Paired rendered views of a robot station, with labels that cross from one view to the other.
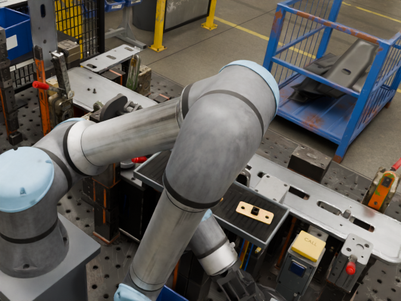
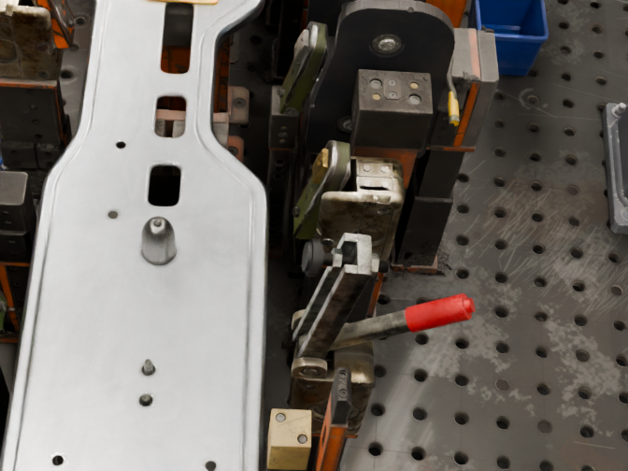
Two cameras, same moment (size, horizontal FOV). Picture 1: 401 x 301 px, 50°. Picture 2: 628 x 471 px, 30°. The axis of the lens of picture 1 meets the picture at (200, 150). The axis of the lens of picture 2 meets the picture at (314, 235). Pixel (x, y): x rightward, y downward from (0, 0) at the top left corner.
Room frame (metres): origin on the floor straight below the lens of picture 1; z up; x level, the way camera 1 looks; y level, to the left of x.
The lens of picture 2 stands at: (1.52, 0.88, 1.96)
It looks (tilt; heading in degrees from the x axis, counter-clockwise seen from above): 57 degrees down; 236
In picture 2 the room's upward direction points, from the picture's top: 9 degrees clockwise
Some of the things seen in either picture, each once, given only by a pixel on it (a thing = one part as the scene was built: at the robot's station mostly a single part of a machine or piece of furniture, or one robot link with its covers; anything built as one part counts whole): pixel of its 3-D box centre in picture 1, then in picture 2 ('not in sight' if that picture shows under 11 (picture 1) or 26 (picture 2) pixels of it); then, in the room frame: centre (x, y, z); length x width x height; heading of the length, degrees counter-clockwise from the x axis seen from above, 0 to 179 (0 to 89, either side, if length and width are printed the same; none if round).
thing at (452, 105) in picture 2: not in sight; (450, 83); (1.01, 0.31, 1.09); 0.10 x 0.01 x 0.01; 63
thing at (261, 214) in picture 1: (255, 211); not in sight; (0.71, -0.15, 1.17); 0.08 x 0.04 x 0.01; 73
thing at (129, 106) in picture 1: (135, 172); (360, 102); (1.03, 0.20, 0.94); 0.18 x 0.13 x 0.49; 63
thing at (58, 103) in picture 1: (63, 138); (319, 431); (1.23, 0.51, 0.88); 0.07 x 0.06 x 0.35; 153
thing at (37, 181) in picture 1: (25, 189); not in sight; (0.57, 0.32, 1.27); 0.13 x 0.12 x 0.14; 164
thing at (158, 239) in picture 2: not in sight; (158, 240); (1.32, 0.32, 1.02); 0.03 x 0.03 x 0.07
